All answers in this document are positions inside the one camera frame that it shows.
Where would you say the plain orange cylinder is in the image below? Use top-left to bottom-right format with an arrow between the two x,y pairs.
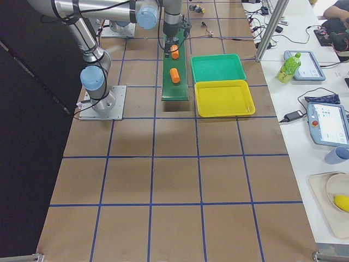
170,68 -> 180,84

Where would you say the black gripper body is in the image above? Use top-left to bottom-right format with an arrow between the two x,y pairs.
163,22 -> 192,40

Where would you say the green tea bottle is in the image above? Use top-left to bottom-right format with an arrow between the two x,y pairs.
276,52 -> 301,83

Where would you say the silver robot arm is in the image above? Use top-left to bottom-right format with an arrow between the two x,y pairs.
65,17 -> 116,115
29,1 -> 191,63

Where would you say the blue plastic cup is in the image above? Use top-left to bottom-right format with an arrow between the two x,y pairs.
324,146 -> 349,165

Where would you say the near teach pendant tablet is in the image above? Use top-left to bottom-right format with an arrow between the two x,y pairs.
306,102 -> 348,148

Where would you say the orange cylinder with 4680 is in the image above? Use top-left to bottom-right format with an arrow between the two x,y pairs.
170,45 -> 179,59

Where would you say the red black power cable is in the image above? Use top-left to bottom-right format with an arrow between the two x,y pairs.
185,21 -> 257,42

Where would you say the green conveyor belt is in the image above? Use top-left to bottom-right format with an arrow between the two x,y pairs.
161,29 -> 189,101

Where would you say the yellow lemon toy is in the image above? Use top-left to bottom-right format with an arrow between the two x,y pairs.
334,195 -> 349,212

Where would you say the black power adapter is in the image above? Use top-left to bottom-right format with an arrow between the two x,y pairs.
282,110 -> 303,122

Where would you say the teach pendant tablet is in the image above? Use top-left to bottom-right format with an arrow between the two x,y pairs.
306,102 -> 348,148
284,50 -> 326,81

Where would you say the green plastic tray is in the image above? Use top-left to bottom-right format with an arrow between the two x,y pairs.
191,53 -> 246,82

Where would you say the beige serving tray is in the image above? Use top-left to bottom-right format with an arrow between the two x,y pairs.
309,171 -> 348,240

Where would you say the beige bowl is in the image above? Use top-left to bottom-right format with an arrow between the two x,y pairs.
326,174 -> 348,212

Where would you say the aluminium frame post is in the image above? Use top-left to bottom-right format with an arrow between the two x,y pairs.
255,0 -> 289,62

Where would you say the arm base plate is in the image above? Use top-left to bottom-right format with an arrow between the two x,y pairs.
101,23 -> 136,38
79,86 -> 127,121

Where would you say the yellow plastic tray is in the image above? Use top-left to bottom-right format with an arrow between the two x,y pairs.
194,80 -> 256,117

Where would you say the far teach pendant tablet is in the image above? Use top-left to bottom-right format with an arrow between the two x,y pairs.
284,50 -> 326,81

